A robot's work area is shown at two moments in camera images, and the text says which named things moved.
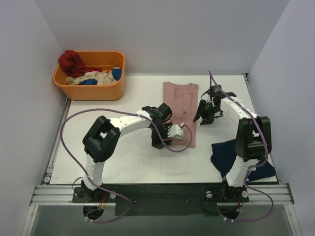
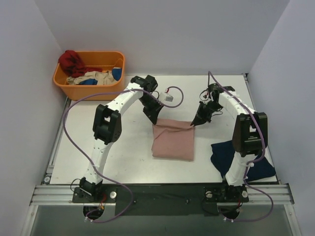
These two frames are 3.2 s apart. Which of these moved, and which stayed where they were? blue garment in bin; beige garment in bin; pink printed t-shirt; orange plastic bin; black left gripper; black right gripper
Moved: black left gripper; pink printed t-shirt
Stayed: black right gripper; orange plastic bin; blue garment in bin; beige garment in bin
